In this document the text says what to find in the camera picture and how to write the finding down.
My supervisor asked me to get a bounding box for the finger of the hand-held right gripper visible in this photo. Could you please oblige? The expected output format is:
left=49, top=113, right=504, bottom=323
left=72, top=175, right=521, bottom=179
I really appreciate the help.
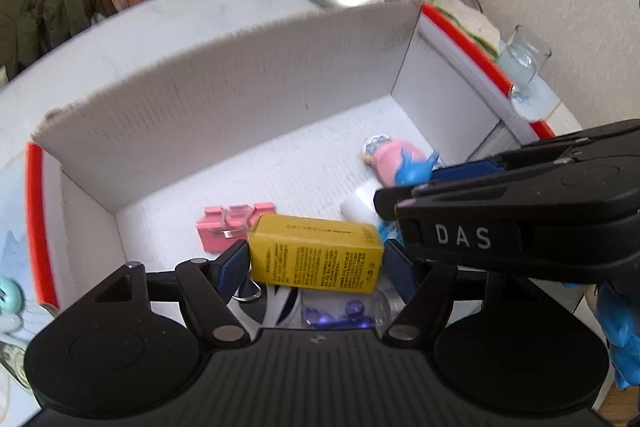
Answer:
left=374, top=156, right=640, bottom=284
left=430, top=119, right=640, bottom=184

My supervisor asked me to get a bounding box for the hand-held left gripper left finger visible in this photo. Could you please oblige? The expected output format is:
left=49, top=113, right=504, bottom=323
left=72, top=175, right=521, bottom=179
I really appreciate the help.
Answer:
left=95, top=241, right=251, bottom=349

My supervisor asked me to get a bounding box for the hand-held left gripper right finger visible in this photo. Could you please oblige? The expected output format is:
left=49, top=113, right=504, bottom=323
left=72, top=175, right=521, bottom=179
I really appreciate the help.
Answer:
left=382, top=241, right=486, bottom=349

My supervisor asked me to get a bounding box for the yellow printed carton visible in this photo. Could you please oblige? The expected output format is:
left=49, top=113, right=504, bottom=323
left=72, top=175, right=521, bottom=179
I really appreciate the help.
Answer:
left=248, top=213, right=386, bottom=295

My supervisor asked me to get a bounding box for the white tube with blue label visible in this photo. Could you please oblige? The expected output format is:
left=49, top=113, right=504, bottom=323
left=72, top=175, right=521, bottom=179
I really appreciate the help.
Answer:
left=340, top=179, right=401, bottom=244

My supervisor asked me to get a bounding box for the red cardboard box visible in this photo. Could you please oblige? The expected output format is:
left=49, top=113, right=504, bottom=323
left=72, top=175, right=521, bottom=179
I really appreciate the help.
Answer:
left=25, top=0, right=556, bottom=328

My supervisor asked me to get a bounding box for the person's right hand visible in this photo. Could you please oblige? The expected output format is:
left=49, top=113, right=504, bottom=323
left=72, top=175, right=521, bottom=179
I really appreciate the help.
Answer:
left=595, top=279, right=640, bottom=391

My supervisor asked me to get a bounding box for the small silver metal object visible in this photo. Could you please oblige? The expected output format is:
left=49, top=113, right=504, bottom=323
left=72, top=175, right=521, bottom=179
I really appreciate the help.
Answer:
left=234, top=279, right=263, bottom=304

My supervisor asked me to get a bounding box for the pink plastic block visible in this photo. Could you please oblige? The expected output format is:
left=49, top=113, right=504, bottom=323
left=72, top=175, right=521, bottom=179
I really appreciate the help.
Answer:
left=196, top=202, right=277, bottom=254

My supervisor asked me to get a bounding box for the pink and blue toy figure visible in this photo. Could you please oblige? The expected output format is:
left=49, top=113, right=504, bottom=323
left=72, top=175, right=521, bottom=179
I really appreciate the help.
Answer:
left=360, top=134, right=443, bottom=188

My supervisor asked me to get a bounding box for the clear glass cup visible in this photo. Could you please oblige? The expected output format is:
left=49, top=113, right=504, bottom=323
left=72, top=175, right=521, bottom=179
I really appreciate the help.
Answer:
left=499, top=25, right=552, bottom=100

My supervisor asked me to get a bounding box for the white and green cloth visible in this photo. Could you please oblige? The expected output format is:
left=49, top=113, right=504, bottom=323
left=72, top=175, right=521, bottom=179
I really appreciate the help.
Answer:
left=420, top=0, right=501, bottom=58

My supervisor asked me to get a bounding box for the mint green plastic case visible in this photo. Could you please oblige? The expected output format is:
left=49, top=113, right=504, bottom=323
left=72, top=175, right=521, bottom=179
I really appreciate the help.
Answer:
left=0, top=277, right=24, bottom=314

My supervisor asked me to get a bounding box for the round metal tin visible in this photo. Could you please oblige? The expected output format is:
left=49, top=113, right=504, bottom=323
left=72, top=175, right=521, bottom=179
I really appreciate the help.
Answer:
left=0, top=341, right=32, bottom=390

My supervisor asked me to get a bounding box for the olive green jacket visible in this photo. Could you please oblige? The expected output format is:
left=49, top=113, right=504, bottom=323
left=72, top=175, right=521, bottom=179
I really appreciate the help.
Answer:
left=0, top=0, right=98, bottom=78

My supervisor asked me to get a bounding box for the white and black cord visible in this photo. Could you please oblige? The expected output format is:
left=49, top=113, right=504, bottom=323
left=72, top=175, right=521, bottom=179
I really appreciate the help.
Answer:
left=262, top=284, right=303, bottom=329

